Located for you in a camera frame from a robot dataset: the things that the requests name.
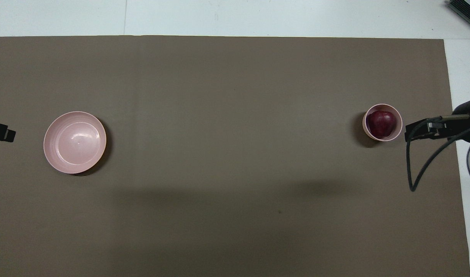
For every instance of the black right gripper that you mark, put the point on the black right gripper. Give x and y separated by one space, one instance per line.
464 125

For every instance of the red apple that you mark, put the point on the red apple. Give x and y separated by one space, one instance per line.
381 124

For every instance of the pink bowl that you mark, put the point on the pink bowl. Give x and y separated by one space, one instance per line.
373 134

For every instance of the pink plate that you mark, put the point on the pink plate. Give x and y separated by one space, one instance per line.
75 142

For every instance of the dark ribbed device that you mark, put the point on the dark ribbed device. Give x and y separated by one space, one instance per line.
467 8

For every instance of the brown table mat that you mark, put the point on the brown table mat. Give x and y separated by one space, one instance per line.
227 115

